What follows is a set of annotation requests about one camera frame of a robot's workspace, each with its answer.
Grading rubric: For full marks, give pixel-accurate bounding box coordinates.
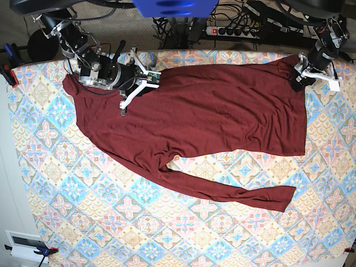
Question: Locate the white wall socket box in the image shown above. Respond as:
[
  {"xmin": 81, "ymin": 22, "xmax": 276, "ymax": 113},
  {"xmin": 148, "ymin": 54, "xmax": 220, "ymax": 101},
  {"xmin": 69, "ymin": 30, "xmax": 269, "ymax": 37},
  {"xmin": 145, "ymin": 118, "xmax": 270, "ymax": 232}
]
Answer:
[{"xmin": 5, "ymin": 230, "xmax": 46, "ymax": 263}]

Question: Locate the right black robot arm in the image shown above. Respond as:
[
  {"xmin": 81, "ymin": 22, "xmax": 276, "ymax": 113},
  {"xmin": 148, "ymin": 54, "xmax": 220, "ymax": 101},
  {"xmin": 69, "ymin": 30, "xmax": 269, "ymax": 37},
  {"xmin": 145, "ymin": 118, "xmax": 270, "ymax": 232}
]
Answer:
[{"xmin": 32, "ymin": 9, "xmax": 144, "ymax": 95}]

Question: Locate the white power strip red switch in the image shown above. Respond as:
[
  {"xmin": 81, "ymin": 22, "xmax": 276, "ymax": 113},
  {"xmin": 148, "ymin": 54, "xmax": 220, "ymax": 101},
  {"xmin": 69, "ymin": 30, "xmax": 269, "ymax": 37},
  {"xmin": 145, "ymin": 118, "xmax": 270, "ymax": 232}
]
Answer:
[{"xmin": 205, "ymin": 26, "xmax": 259, "ymax": 39}]

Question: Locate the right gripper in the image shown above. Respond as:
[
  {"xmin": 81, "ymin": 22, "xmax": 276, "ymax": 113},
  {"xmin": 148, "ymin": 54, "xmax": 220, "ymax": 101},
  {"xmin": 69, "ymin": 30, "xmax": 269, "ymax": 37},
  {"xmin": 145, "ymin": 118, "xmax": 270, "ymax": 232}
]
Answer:
[{"xmin": 91, "ymin": 60, "xmax": 139, "ymax": 92}]

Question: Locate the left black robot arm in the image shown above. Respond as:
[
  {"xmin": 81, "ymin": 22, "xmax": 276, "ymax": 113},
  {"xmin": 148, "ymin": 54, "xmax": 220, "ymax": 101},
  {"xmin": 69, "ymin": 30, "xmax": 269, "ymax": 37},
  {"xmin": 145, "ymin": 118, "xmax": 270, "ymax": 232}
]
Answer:
[{"xmin": 290, "ymin": 16, "xmax": 349, "ymax": 92}]

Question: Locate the blue black bar clamp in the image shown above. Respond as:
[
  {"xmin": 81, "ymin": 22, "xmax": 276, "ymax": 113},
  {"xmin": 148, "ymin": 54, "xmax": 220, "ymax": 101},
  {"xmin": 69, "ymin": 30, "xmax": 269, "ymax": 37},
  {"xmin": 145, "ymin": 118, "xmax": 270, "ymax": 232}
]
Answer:
[{"xmin": 4, "ymin": 245, "xmax": 58, "ymax": 263}]

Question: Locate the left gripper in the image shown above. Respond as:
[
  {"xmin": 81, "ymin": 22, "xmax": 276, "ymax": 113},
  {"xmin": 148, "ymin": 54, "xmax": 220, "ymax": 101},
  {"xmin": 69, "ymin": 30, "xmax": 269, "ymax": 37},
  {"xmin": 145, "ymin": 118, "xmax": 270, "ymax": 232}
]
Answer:
[{"xmin": 290, "ymin": 47, "xmax": 335, "ymax": 92}]

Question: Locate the patterned tablecloth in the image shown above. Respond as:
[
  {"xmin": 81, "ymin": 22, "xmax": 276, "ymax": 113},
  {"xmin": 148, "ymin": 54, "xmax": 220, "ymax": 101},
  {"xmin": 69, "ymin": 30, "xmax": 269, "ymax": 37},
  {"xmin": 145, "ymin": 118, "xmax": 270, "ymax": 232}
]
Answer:
[{"xmin": 7, "ymin": 61, "xmax": 355, "ymax": 266}]

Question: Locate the black orange table clamp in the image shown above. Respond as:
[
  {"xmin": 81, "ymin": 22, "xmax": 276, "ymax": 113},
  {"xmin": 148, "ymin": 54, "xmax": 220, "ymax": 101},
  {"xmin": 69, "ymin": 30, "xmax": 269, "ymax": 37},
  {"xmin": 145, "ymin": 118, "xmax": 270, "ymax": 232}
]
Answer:
[{"xmin": 0, "ymin": 65, "xmax": 19, "ymax": 88}]

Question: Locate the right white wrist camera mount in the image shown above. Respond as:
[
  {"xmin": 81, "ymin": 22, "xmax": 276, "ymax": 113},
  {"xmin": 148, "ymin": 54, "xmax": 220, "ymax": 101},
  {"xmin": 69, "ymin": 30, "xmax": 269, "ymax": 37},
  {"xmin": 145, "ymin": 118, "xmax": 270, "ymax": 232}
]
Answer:
[{"xmin": 118, "ymin": 47, "xmax": 161, "ymax": 116}]

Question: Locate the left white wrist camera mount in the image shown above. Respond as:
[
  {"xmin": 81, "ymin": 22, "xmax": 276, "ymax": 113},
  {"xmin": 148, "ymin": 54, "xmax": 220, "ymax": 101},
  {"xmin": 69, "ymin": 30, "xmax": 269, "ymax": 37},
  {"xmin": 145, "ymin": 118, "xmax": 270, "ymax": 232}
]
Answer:
[{"xmin": 294, "ymin": 53, "xmax": 342, "ymax": 92}]

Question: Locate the black round stool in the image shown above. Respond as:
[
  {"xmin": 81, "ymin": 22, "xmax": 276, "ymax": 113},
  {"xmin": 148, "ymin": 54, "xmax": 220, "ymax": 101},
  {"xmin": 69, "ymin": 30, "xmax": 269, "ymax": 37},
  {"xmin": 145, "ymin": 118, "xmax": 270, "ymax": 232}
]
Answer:
[{"xmin": 27, "ymin": 29, "xmax": 59, "ymax": 62}]

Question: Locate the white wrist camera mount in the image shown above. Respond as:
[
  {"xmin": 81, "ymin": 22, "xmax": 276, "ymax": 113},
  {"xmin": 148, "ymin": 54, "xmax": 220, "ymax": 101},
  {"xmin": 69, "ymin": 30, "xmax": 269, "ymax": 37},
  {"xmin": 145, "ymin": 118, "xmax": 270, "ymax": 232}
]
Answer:
[
  {"xmin": 118, "ymin": 47, "xmax": 161, "ymax": 116},
  {"xmin": 294, "ymin": 53, "xmax": 342, "ymax": 92}
]

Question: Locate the orange corner clamp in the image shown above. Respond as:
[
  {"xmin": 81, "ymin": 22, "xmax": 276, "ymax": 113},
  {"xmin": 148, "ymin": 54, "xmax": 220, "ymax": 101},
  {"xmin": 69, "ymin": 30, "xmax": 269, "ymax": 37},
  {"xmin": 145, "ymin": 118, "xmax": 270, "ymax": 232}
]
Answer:
[{"xmin": 344, "ymin": 248, "xmax": 355, "ymax": 253}]

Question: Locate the dark red t-shirt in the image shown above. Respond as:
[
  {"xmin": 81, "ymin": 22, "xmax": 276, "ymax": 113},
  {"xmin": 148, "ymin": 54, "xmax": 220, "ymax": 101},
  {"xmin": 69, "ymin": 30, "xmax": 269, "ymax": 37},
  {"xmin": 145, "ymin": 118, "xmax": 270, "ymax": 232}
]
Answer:
[{"xmin": 63, "ymin": 55, "xmax": 307, "ymax": 212}]

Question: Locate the blue clamp upper left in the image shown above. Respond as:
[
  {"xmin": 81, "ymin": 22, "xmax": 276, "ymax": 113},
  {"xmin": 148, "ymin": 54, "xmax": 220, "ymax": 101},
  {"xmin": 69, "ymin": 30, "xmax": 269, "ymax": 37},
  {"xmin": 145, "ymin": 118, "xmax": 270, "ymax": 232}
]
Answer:
[{"xmin": 3, "ymin": 43, "xmax": 17, "ymax": 60}]

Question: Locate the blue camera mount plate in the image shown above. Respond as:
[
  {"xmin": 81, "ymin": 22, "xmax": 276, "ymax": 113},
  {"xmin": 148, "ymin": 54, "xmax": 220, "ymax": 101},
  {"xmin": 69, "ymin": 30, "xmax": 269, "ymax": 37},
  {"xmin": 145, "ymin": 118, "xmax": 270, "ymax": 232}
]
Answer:
[{"xmin": 132, "ymin": 0, "xmax": 218, "ymax": 18}]

